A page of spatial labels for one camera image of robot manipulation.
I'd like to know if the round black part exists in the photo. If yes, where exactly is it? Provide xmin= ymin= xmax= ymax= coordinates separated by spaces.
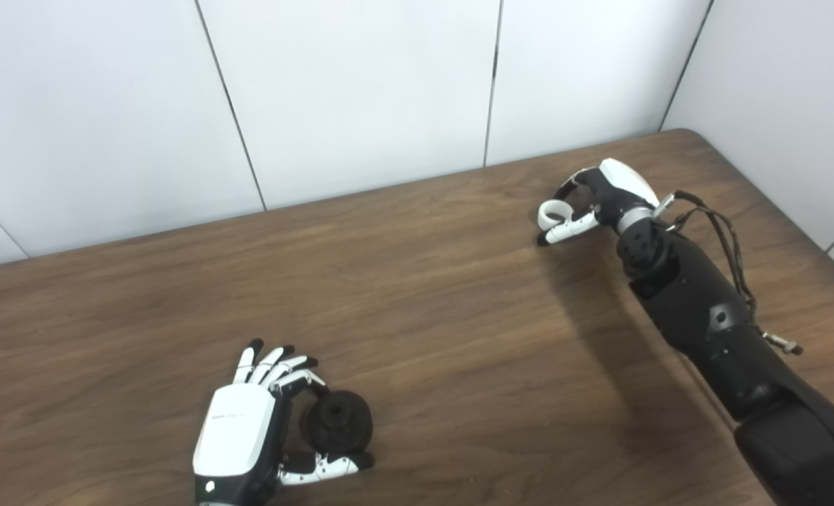
xmin=306 ymin=391 xmax=374 ymax=453

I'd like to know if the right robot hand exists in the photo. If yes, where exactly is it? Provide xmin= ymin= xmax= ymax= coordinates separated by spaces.
xmin=536 ymin=158 xmax=662 ymax=247

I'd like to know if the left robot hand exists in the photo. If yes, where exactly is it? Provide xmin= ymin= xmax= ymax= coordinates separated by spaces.
xmin=192 ymin=339 xmax=375 ymax=506

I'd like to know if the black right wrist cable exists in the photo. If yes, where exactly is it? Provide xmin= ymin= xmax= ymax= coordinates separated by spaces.
xmin=652 ymin=190 xmax=804 ymax=356

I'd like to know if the white ring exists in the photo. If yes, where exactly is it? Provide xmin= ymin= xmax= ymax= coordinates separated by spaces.
xmin=537 ymin=200 xmax=575 ymax=231

